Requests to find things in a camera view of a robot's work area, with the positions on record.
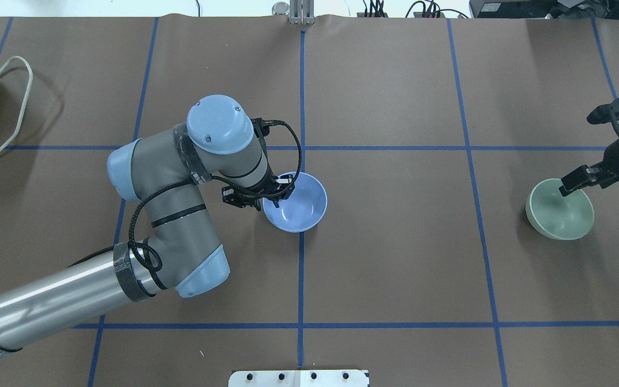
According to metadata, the green ceramic bowl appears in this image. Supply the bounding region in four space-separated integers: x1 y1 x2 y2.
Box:
525 178 595 241

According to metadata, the aluminium frame post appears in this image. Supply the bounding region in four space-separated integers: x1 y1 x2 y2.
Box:
288 0 316 25

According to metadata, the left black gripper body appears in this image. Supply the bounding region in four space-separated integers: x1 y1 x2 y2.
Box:
221 172 280 211

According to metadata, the black wrist cable left arm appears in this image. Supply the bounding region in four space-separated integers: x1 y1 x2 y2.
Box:
128 118 303 291

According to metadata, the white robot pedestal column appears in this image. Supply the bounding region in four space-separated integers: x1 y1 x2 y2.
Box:
228 369 371 386

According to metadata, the blue ceramic bowl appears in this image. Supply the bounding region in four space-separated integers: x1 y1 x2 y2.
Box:
261 172 328 233

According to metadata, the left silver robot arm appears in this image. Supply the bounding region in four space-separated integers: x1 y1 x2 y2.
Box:
0 95 303 359

